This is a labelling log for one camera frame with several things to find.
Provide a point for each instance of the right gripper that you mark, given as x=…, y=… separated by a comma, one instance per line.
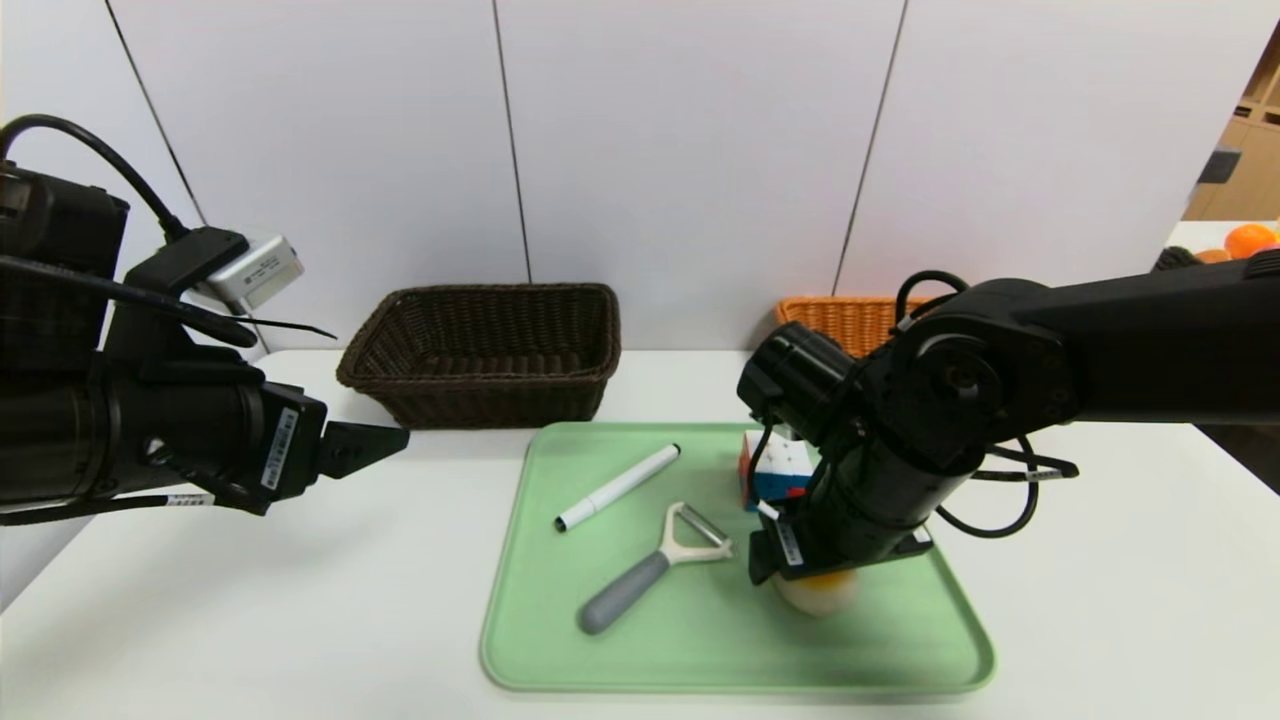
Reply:
x=787, y=545

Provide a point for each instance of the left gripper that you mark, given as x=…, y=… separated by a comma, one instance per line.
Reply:
x=289, y=447

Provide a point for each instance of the orange topped toy bun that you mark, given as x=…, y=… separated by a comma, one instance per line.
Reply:
x=820, y=595

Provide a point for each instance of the colourful puzzle cube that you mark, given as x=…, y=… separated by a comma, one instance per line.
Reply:
x=780, y=480

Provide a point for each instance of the white marker pen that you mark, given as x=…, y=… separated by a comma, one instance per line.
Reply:
x=615, y=489

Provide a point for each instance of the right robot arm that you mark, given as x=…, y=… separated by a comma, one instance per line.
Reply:
x=1150, y=340

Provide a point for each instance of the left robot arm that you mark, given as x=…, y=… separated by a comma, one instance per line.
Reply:
x=60, y=440

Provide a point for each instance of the dark brown wicker basket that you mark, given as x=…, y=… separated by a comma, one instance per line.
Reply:
x=480, y=400

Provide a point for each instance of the orange wicker basket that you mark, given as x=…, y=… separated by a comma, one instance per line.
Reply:
x=840, y=320

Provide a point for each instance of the light green plastic tray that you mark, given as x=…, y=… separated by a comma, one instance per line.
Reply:
x=700, y=650

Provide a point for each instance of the dark bristle brush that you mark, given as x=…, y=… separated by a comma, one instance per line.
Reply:
x=1172, y=260

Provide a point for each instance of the white side table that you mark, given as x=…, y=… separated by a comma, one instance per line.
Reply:
x=1195, y=235

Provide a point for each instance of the brown toy bread bun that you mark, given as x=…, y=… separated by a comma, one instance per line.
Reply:
x=1212, y=256

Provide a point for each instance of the orange toy fruit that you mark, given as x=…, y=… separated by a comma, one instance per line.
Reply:
x=1250, y=240

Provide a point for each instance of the wooden shelf unit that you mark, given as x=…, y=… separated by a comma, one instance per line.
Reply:
x=1245, y=170

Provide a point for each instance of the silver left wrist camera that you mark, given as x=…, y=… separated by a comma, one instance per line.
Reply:
x=260, y=270

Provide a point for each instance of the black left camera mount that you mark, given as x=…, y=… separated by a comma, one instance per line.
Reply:
x=170, y=270

